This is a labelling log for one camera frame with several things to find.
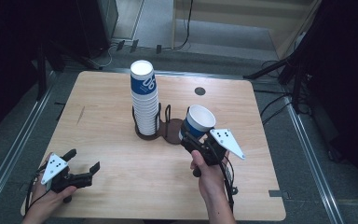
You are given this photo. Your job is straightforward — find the black tripod stand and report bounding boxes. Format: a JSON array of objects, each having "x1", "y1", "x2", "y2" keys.
[{"x1": 242, "y1": 46, "x2": 315, "y2": 115}]

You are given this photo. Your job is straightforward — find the grey floor tape strip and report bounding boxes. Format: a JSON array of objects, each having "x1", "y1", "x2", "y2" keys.
[{"x1": 268, "y1": 189, "x2": 292, "y2": 201}]

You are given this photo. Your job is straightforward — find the person's right hand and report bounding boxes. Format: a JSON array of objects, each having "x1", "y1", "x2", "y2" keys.
[{"x1": 189, "y1": 149, "x2": 231, "y2": 201}]

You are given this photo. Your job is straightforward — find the white floor cable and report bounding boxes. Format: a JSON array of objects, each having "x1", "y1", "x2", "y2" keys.
[{"x1": 97, "y1": 43, "x2": 119, "y2": 69}]

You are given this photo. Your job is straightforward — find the black stand post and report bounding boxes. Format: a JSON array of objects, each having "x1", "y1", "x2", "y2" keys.
[{"x1": 35, "y1": 43, "x2": 66, "y2": 101}]

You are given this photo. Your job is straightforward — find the dark curtain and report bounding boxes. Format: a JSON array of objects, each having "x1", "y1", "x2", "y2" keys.
[
  {"x1": 0, "y1": 0, "x2": 79, "y2": 143},
  {"x1": 304, "y1": 0, "x2": 358, "y2": 195}
]

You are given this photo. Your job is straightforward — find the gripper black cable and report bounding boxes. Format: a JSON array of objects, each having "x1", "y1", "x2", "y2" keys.
[
  {"x1": 213, "y1": 155, "x2": 240, "y2": 215},
  {"x1": 24, "y1": 164, "x2": 49, "y2": 216}
]

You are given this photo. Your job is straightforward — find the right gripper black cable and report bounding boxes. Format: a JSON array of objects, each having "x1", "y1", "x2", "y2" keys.
[{"x1": 213, "y1": 155, "x2": 240, "y2": 215}]

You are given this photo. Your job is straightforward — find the black hanging cable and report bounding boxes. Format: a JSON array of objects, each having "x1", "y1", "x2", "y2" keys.
[{"x1": 171, "y1": 0, "x2": 195, "y2": 51}]

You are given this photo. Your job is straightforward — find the metal floor rail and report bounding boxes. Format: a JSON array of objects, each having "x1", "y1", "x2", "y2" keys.
[
  {"x1": 0, "y1": 69, "x2": 57, "y2": 216},
  {"x1": 283, "y1": 99, "x2": 346, "y2": 224}
]

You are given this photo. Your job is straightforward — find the black floor cable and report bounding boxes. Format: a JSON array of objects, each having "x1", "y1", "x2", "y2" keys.
[{"x1": 254, "y1": 88, "x2": 295, "y2": 126}]

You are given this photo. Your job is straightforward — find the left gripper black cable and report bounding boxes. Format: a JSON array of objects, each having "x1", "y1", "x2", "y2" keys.
[{"x1": 24, "y1": 164, "x2": 49, "y2": 216}]

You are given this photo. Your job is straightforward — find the black cabinet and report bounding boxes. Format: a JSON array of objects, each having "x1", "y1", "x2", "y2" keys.
[{"x1": 76, "y1": 0, "x2": 119, "y2": 59}]

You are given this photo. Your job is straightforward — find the blue white paper cup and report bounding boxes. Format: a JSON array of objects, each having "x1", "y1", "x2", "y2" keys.
[{"x1": 178, "y1": 105, "x2": 217, "y2": 141}]

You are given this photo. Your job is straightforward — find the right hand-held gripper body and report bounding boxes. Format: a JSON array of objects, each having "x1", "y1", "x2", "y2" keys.
[{"x1": 181, "y1": 128, "x2": 246, "y2": 167}]

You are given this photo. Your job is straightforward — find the dark cup holder rack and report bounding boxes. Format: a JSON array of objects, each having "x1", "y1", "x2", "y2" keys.
[{"x1": 131, "y1": 102, "x2": 191, "y2": 146}]

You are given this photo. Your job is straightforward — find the stack of paper cups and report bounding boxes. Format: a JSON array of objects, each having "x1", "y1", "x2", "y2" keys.
[{"x1": 130, "y1": 60, "x2": 160, "y2": 136}]

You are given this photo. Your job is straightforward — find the person's left hand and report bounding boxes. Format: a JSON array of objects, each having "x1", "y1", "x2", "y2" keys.
[{"x1": 27, "y1": 152, "x2": 78, "y2": 219}]

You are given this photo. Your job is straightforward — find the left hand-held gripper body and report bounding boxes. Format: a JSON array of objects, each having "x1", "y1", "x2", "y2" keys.
[{"x1": 40, "y1": 152, "x2": 93, "y2": 195}]

